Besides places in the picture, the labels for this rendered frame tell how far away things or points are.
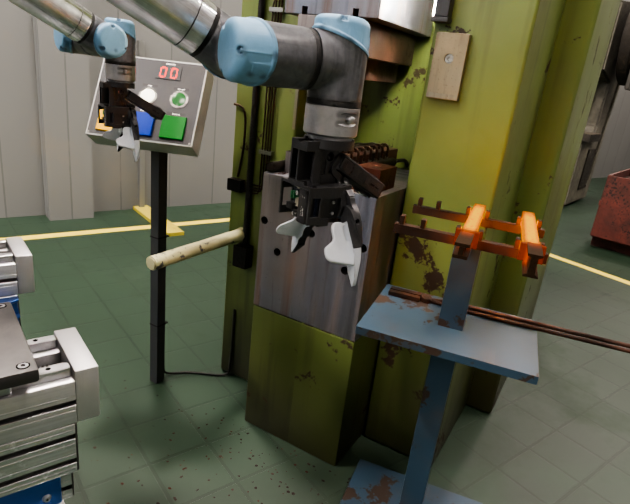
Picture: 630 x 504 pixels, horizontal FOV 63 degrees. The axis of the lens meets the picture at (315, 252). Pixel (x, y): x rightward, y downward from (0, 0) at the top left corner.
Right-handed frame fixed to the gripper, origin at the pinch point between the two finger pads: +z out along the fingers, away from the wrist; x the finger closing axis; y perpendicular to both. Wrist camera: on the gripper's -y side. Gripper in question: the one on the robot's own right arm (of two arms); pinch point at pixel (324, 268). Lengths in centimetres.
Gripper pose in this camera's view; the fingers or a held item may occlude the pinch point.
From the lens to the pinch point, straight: 79.1
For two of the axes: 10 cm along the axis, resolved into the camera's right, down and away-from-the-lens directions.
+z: -1.1, 9.4, 3.3
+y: -7.9, 1.2, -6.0
